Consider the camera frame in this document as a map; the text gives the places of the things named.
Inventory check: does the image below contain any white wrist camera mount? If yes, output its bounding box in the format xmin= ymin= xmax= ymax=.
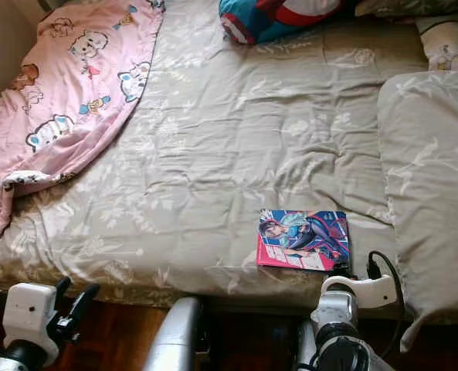
xmin=320 ymin=274 xmax=398 ymax=310
xmin=3 ymin=282 xmax=58 ymax=349

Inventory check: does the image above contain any grey floral duvet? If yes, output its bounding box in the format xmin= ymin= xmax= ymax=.
xmin=377 ymin=70 xmax=458 ymax=352

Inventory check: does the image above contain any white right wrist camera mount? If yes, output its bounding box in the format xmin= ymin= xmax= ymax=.
xmin=320 ymin=274 xmax=398 ymax=310

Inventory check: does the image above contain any pink and blue comic book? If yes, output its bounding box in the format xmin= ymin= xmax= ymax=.
xmin=256 ymin=209 xmax=351 ymax=273

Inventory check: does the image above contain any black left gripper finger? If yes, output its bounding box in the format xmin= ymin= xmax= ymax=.
xmin=66 ymin=284 xmax=100 ymax=323

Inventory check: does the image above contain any beige cartoon print pillow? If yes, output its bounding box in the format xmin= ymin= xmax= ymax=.
xmin=418 ymin=15 xmax=458 ymax=73

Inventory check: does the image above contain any silver right robot leg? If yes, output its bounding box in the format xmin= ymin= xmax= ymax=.
xmin=290 ymin=318 xmax=326 ymax=371

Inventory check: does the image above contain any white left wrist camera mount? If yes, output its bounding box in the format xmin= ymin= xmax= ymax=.
xmin=3 ymin=282 xmax=58 ymax=349

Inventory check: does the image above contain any flat grey floral pillow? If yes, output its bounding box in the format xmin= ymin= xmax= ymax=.
xmin=356 ymin=0 xmax=458 ymax=18

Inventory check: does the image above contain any bed with grey floral sheet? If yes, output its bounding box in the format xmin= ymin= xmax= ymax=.
xmin=0 ymin=0 xmax=458 ymax=325

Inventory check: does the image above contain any red white blue bolster pillow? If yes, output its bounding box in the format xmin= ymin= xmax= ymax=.
xmin=219 ymin=0 xmax=345 ymax=46

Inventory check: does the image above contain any pink cartoon print blanket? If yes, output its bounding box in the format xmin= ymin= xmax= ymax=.
xmin=0 ymin=0 xmax=165 ymax=252

